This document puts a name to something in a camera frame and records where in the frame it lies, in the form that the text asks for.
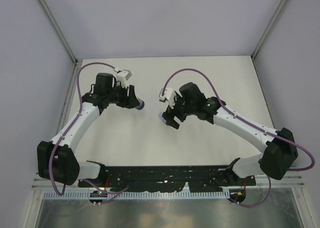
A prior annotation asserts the slotted grey cable duct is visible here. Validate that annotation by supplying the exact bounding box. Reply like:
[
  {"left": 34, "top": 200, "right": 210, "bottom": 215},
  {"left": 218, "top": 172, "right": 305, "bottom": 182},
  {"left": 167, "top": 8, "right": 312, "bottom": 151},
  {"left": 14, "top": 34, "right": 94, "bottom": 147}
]
[{"left": 42, "top": 189, "right": 230, "bottom": 200}]

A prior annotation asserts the right aluminium frame post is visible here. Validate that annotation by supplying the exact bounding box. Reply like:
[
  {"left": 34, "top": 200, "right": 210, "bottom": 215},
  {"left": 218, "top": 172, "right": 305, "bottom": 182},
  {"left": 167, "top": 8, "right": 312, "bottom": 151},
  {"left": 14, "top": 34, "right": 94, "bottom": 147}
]
[{"left": 251, "top": 0, "right": 291, "bottom": 61}]

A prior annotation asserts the white vitamin pill bottle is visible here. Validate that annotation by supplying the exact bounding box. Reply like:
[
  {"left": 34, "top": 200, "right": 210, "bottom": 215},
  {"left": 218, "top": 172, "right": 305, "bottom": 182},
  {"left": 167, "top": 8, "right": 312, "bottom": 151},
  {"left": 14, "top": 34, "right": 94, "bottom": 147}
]
[{"left": 135, "top": 99, "right": 145, "bottom": 111}]

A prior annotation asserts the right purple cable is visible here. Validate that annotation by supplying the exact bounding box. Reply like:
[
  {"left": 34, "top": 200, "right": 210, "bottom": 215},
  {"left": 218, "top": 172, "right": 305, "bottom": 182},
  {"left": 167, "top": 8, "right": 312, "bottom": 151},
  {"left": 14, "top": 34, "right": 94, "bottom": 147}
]
[{"left": 162, "top": 68, "right": 316, "bottom": 209}]

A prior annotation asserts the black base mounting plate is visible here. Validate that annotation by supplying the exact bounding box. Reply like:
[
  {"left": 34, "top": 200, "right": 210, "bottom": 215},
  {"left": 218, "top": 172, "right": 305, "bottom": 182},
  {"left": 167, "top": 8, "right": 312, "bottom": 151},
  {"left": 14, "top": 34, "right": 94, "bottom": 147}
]
[{"left": 88, "top": 165, "right": 256, "bottom": 193}]

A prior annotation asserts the purple cable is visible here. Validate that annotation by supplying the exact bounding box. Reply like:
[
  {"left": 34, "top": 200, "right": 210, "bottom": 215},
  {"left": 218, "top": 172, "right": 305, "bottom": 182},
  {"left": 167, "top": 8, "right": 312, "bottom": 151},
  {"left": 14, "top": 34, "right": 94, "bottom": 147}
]
[
  {"left": 162, "top": 68, "right": 316, "bottom": 209},
  {"left": 49, "top": 62, "right": 120, "bottom": 205}
]

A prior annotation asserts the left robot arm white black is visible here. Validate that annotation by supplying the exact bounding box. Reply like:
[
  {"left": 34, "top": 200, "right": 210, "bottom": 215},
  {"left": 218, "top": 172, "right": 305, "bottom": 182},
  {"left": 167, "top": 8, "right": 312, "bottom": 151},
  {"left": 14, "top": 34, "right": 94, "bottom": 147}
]
[{"left": 37, "top": 70, "right": 144, "bottom": 187}]

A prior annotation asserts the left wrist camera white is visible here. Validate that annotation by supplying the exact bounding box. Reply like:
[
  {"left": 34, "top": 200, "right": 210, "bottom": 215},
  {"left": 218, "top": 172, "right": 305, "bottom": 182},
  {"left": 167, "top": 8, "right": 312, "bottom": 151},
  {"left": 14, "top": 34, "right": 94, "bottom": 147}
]
[{"left": 115, "top": 69, "right": 132, "bottom": 88}]

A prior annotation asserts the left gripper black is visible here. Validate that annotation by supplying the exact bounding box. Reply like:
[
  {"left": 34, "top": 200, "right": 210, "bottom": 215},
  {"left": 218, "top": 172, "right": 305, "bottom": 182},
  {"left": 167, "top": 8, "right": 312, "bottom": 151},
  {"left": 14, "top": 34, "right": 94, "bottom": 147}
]
[{"left": 106, "top": 82, "right": 140, "bottom": 109}]

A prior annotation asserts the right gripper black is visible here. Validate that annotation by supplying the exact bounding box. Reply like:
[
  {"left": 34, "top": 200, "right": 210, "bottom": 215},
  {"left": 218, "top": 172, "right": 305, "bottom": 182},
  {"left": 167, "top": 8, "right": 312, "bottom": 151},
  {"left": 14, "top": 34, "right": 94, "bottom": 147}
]
[{"left": 162, "top": 91, "right": 196, "bottom": 129}]

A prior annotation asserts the aluminium frame post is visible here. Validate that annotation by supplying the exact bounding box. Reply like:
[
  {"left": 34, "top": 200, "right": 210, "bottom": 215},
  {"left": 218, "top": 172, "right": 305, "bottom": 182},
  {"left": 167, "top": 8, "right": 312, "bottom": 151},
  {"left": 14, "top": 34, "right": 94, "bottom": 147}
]
[
  {"left": 36, "top": 0, "right": 78, "bottom": 65},
  {"left": 251, "top": 0, "right": 291, "bottom": 61}
]

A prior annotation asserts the left aluminium frame post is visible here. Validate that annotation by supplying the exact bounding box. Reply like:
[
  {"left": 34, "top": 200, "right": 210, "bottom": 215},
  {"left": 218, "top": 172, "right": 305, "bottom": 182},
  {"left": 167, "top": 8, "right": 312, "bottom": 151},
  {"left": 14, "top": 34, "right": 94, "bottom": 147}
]
[{"left": 36, "top": 0, "right": 78, "bottom": 65}]

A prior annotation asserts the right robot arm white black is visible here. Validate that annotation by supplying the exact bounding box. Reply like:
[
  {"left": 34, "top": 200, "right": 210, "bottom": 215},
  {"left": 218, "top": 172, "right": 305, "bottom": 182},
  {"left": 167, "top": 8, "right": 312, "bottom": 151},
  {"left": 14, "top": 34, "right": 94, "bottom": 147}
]
[{"left": 159, "top": 82, "right": 298, "bottom": 185}]

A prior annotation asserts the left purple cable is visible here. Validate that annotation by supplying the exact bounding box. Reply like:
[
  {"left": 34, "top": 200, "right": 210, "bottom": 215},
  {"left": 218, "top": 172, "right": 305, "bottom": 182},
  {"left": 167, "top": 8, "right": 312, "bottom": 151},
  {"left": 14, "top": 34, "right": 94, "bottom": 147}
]
[{"left": 49, "top": 62, "right": 120, "bottom": 205}]

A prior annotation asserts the clear blue pill organizer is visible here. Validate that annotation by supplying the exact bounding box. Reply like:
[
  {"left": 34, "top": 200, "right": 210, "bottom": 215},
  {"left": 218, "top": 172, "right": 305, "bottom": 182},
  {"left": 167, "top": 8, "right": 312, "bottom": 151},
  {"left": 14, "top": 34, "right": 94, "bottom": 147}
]
[{"left": 159, "top": 112, "right": 167, "bottom": 125}]

